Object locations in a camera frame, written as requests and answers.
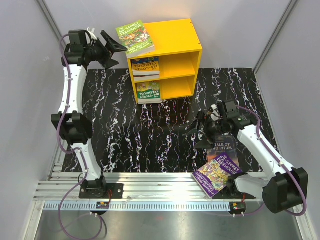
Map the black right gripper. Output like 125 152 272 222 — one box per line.
182 111 227 150

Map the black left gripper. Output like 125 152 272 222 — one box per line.
83 31 126 70

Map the dark Tale of Two Cities book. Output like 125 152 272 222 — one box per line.
207 135 240 167

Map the lime 65-storey treehouse book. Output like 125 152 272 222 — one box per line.
116 20 156 59

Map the yellow 130-storey treehouse book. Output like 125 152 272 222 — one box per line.
131 56 160 77

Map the purple 52-storey treehouse book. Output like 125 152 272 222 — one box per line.
192 152 242 199

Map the green treehouse book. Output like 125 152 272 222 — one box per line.
137 81 162 101

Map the dark blue treehouse book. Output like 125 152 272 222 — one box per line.
138 98 162 105

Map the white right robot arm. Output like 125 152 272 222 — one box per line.
185 100 309 217

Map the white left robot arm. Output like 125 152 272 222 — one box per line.
51 29 127 199

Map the yellow wooden shelf cabinet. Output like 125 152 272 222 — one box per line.
138 18 203 100

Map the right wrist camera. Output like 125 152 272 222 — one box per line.
208 104 221 121

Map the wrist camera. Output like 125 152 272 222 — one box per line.
208 104 221 121
85 27 98 46

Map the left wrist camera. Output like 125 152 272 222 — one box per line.
85 27 98 46

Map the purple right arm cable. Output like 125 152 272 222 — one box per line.
234 104 309 217

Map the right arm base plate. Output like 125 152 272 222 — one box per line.
214 184 261 217

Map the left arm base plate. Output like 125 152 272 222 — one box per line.
78 182 125 216

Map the white slotted cable duct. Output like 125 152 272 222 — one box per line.
43 201 230 212

